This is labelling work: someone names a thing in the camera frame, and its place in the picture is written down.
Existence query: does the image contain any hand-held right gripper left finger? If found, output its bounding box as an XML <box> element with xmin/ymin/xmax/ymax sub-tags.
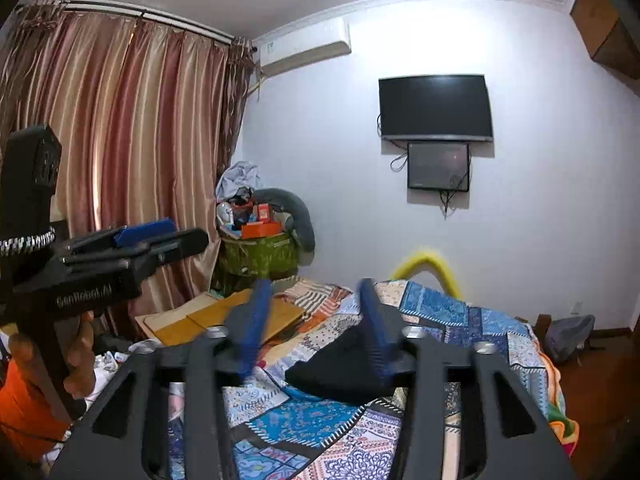
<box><xmin>47</xmin><ymin>277</ymin><xmax>275</xmax><ymax>480</ymax></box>

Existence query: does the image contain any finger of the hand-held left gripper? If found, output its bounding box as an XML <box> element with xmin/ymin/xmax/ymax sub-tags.
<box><xmin>61</xmin><ymin>228</ymin><xmax>211</xmax><ymax>281</ymax></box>
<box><xmin>67</xmin><ymin>217</ymin><xmax>179</xmax><ymax>255</ymax></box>

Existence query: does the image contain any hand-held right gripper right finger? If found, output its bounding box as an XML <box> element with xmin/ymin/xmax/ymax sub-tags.
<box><xmin>356</xmin><ymin>277</ymin><xmax>581</xmax><ymax>480</ymax></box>

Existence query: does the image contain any person's left hand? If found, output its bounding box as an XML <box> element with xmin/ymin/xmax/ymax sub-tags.
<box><xmin>9</xmin><ymin>309</ymin><xmax>98</xmax><ymax>403</ymax></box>

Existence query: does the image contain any wooden lap desk board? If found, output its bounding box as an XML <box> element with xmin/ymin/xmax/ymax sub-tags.
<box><xmin>135</xmin><ymin>287</ymin><xmax>307</xmax><ymax>348</ymax></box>

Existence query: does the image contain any dark teal folded garment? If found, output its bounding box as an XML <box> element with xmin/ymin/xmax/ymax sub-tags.
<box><xmin>284</xmin><ymin>330</ymin><xmax>416</xmax><ymax>406</ymax></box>

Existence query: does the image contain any green storage box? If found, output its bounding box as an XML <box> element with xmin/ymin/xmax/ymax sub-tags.
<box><xmin>220</xmin><ymin>229</ymin><xmax>299</xmax><ymax>282</ymax></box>

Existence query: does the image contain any patchwork patterned blanket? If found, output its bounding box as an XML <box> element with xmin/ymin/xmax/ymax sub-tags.
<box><xmin>165</xmin><ymin>277</ymin><xmax>581</xmax><ymax>480</ymax></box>

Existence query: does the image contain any orange box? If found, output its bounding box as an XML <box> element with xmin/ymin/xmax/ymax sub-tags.
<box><xmin>240</xmin><ymin>222</ymin><xmax>284</xmax><ymax>240</ymax></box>

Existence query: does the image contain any light grey cloth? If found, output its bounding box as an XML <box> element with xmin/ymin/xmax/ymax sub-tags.
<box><xmin>216</xmin><ymin>161</ymin><xmax>264</xmax><ymax>202</ymax></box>

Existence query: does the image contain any striped pink curtain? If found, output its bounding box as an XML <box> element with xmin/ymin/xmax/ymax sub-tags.
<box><xmin>0</xmin><ymin>0</ymin><xmax>254</xmax><ymax>341</ymax></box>

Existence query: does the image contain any yellow foam tube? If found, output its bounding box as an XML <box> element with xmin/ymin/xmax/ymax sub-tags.
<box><xmin>390</xmin><ymin>246</ymin><xmax>464</xmax><ymax>299</ymax></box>

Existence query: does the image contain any grey plush pillow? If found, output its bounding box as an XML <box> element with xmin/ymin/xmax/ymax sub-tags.
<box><xmin>252</xmin><ymin>187</ymin><xmax>317</xmax><ymax>254</ymax></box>

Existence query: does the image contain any small black framed screen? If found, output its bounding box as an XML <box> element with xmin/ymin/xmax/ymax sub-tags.
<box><xmin>406</xmin><ymin>141</ymin><xmax>472</xmax><ymax>192</ymax></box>

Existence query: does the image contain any grey backpack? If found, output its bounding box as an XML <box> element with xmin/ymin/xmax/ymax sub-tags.
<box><xmin>544</xmin><ymin>314</ymin><xmax>597</xmax><ymax>365</ymax></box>

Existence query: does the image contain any white curtain rod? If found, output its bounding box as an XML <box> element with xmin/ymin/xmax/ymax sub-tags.
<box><xmin>15</xmin><ymin>0</ymin><xmax>236</xmax><ymax>44</ymax></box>

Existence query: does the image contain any white air conditioner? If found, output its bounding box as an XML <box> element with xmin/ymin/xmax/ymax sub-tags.
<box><xmin>252</xmin><ymin>16</ymin><xmax>353</xmax><ymax>79</ymax></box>

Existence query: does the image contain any brown wooden cabinet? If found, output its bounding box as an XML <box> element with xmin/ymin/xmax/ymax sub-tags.
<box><xmin>570</xmin><ymin>0</ymin><xmax>640</xmax><ymax>81</ymax></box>

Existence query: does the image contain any black white braided strap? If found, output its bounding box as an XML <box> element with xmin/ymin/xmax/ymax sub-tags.
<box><xmin>0</xmin><ymin>226</ymin><xmax>57</xmax><ymax>261</ymax></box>

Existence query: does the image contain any black wall television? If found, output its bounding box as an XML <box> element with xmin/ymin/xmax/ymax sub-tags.
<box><xmin>377</xmin><ymin>74</ymin><xmax>495</xmax><ymax>142</ymax></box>

